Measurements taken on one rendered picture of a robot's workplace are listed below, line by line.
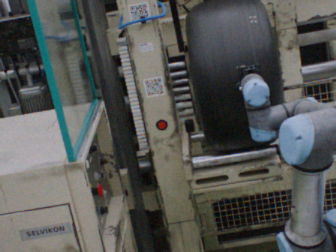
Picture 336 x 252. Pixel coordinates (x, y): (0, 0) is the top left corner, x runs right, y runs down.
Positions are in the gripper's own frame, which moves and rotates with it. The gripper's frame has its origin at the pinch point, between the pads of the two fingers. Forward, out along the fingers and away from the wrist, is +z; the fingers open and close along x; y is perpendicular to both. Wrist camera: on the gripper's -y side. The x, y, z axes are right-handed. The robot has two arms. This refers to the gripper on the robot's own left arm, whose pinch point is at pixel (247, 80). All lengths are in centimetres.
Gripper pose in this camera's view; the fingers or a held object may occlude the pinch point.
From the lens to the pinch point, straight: 228.3
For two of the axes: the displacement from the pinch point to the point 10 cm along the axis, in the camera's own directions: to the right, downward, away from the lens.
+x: -9.8, 1.6, 0.7
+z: 0.3, -2.5, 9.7
